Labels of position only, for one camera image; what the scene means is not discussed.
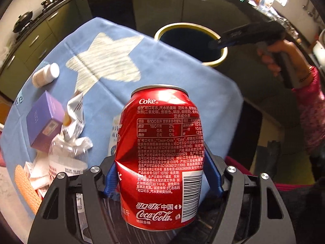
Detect small crumpled white tissue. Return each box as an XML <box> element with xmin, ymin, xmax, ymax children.
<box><xmin>73</xmin><ymin>136</ymin><xmax>93</xmax><ymax>156</ymax></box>

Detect purple cardboard box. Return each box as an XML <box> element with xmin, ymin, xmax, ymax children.
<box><xmin>26</xmin><ymin>91</ymin><xmax>66</xmax><ymax>151</ymax></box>

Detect red soda can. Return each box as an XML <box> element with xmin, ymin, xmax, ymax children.
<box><xmin>114</xmin><ymin>85</ymin><xmax>206</xmax><ymax>232</ymax></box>

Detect black wok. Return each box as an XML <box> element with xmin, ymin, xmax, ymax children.
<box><xmin>13</xmin><ymin>11</ymin><xmax>34</xmax><ymax>34</ymax></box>

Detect white pill bottle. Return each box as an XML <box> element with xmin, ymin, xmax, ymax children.
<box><xmin>32</xmin><ymin>63</ymin><xmax>60</xmax><ymax>88</ymax></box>

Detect clear plastic bottle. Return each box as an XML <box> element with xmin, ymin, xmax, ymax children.
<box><xmin>48</xmin><ymin>133</ymin><xmax>88</xmax><ymax>181</ymax></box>

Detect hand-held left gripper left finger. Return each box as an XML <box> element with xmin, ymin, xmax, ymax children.
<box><xmin>27</xmin><ymin>157</ymin><xmax>122</xmax><ymax>244</ymax></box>

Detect dark blue yellow-rimmed trash bin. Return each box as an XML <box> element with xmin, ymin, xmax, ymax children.
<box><xmin>154</xmin><ymin>23</ymin><xmax>228</xmax><ymax>68</ymax></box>

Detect person's right hand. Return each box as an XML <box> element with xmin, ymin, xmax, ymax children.
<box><xmin>256</xmin><ymin>40</ymin><xmax>309</xmax><ymax>82</ymax></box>

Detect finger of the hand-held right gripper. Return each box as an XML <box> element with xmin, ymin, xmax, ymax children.
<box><xmin>208</xmin><ymin>38</ymin><xmax>228</xmax><ymax>52</ymax></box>

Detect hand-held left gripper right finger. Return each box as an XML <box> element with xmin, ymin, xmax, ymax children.
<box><xmin>203</xmin><ymin>143</ymin><xmax>297</xmax><ymax>244</ymax></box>

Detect dark kitchen countertop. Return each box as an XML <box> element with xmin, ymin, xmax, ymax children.
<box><xmin>10</xmin><ymin>0</ymin><xmax>280</xmax><ymax>41</ymax></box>

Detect person's right forearm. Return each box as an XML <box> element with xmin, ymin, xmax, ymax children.
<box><xmin>291</xmin><ymin>65</ymin><xmax>325</xmax><ymax>158</ymax></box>

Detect silver foil wrapper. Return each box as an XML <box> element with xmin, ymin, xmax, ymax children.
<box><xmin>61</xmin><ymin>91</ymin><xmax>86</xmax><ymax>142</ymax></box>

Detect orange waffle-textured pad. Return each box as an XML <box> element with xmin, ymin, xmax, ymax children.
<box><xmin>14</xmin><ymin>164</ymin><xmax>42</xmax><ymax>215</ymax></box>

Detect white paper packet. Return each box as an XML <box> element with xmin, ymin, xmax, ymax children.
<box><xmin>24</xmin><ymin>155</ymin><xmax>52</xmax><ymax>197</ymax></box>

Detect white drink carton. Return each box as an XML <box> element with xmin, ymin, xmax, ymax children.
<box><xmin>107</xmin><ymin>114</ymin><xmax>123</xmax><ymax>158</ymax></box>

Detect dark cloth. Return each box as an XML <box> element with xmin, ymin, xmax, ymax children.
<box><xmin>275</xmin><ymin>178</ymin><xmax>325</xmax><ymax>244</ymax></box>

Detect gold bracelet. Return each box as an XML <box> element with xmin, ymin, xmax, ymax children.
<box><xmin>299</xmin><ymin>65</ymin><xmax>313</xmax><ymax>83</ymax></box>

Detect blue star tablecloth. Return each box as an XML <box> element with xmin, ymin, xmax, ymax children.
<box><xmin>0</xmin><ymin>17</ymin><xmax>245</xmax><ymax>216</ymax></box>

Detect green kitchen base cabinets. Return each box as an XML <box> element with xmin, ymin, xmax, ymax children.
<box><xmin>0</xmin><ymin>0</ymin><xmax>257</xmax><ymax>102</ymax></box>

